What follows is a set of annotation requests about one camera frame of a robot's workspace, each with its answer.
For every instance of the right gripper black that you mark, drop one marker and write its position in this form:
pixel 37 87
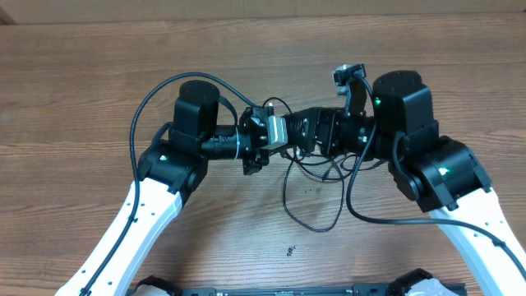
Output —
pixel 329 134

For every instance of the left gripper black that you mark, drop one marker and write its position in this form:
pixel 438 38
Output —
pixel 254 157

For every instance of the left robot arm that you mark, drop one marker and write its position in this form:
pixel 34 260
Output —
pixel 165 176

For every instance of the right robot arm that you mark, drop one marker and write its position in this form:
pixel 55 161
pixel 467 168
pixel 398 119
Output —
pixel 392 119

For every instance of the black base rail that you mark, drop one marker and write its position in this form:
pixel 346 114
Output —
pixel 416 282

